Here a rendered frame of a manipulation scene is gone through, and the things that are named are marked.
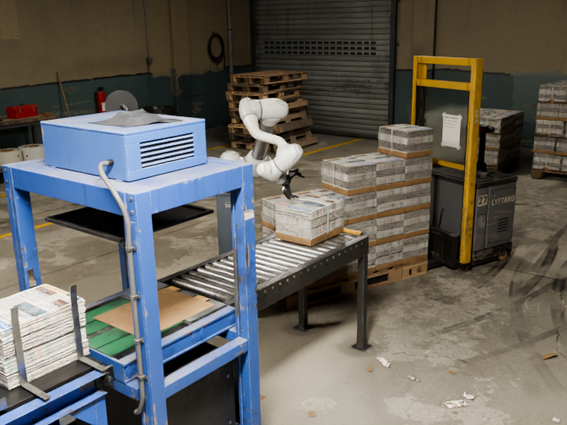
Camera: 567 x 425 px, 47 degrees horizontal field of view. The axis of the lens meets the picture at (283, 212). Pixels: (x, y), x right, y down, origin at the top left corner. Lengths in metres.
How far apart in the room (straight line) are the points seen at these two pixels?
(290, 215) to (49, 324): 1.86
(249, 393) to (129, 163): 1.32
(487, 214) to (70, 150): 4.06
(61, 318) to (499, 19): 9.62
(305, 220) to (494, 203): 2.46
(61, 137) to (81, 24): 8.57
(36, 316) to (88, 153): 0.70
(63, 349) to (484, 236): 4.16
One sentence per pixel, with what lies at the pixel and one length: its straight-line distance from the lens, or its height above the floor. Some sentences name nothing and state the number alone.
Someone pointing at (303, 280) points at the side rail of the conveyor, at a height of 0.73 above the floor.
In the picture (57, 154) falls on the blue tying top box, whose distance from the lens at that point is 3.08.
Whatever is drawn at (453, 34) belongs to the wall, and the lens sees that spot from 11.76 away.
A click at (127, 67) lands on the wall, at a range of 12.09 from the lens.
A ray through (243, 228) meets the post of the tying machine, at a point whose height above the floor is 1.26.
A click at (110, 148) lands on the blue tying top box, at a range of 2.76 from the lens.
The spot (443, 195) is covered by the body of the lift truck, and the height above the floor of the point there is 0.60.
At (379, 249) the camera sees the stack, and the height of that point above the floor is 0.33.
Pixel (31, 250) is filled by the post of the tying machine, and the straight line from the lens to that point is 3.34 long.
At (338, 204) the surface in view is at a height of 1.01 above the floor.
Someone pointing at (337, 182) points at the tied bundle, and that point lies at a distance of 5.27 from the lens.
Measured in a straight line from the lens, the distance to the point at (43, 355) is 2.87.
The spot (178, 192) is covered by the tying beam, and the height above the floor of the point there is 1.51.
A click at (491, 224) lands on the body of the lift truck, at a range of 6.14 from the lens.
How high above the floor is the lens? 2.15
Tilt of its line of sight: 16 degrees down
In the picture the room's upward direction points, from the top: 1 degrees counter-clockwise
